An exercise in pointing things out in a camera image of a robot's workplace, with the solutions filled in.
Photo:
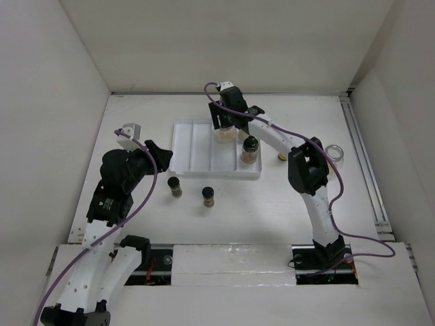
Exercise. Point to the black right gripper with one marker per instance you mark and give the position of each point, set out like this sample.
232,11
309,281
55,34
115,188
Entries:
216,110

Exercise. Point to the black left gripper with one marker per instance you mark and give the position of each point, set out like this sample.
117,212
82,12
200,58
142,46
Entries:
162,155

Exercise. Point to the round glass jar silver lid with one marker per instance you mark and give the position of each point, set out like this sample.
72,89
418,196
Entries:
225,135

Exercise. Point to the black-cap bottle white powder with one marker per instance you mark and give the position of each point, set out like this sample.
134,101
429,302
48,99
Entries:
242,135

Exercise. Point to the black-cap bottle tan powder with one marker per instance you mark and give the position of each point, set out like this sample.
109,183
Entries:
250,149

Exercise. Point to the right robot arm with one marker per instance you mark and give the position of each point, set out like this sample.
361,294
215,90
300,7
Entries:
307,165

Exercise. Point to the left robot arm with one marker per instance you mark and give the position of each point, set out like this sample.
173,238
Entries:
84,291

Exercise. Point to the small black-lid spice jar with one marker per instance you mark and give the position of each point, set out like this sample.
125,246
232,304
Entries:
175,187

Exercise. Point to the white divided organizer tray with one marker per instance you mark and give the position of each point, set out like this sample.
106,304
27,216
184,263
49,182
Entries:
197,153

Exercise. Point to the small brown spice jar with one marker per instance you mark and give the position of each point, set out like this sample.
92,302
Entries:
208,196

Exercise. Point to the yellow bottle beige cap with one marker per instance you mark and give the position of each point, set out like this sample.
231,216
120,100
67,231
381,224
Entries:
282,157

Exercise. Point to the white foam front block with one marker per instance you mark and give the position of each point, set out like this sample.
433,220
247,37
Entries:
232,265

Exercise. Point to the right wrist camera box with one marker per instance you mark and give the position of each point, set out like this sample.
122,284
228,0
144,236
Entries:
224,85

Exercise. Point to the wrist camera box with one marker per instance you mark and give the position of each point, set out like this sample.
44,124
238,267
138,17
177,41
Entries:
224,85
126,135

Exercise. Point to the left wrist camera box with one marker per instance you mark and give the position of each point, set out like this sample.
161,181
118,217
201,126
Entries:
126,135

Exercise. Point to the aluminium rail right side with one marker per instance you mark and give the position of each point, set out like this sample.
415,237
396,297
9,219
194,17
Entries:
382,224

